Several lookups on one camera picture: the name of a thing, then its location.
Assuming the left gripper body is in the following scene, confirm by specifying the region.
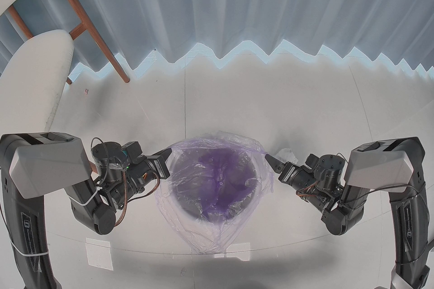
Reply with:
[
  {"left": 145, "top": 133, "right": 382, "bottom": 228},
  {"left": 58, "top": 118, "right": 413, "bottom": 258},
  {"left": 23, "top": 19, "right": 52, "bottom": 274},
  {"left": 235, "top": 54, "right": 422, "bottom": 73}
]
[{"left": 133, "top": 154, "right": 171, "bottom": 191}]

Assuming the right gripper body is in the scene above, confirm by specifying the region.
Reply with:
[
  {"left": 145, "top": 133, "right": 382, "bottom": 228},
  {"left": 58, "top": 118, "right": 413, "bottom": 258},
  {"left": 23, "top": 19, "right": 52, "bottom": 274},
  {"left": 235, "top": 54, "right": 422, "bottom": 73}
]
[{"left": 278, "top": 161, "right": 315, "bottom": 189}]

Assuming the white plastic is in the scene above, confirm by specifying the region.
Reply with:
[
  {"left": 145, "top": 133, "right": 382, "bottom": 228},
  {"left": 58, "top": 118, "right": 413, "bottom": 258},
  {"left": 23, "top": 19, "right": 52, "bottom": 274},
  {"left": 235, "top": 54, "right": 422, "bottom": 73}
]
[{"left": 276, "top": 147, "right": 299, "bottom": 163}]

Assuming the purple plastic bag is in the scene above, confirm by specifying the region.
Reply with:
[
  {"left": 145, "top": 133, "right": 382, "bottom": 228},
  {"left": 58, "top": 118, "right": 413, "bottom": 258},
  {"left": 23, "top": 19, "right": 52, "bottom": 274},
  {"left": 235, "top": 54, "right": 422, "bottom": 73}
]
[{"left": 154, "top": 129, "right": 276, "bottom": 255}]

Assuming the white trash bin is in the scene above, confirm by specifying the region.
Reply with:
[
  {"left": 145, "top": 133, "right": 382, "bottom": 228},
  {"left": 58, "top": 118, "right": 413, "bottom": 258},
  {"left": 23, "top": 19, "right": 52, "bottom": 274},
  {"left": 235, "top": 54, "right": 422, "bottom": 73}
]
[{"left": 169, "top": 142, "right": 263, "bottom": 225}]

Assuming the white wooden chair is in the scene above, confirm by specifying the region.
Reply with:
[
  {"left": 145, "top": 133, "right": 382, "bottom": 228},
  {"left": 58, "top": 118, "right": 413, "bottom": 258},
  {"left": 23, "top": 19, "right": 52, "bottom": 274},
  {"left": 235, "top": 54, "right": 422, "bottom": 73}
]
[{"left": 0, "top": 0, "right": 131, "bottom": 176}]

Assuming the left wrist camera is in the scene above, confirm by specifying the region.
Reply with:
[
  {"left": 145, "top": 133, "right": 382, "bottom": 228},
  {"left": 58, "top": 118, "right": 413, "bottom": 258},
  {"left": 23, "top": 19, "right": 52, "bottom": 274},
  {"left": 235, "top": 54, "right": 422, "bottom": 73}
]
[{"left": 121, "top": 141, "right": 143, "bottom": 164}]

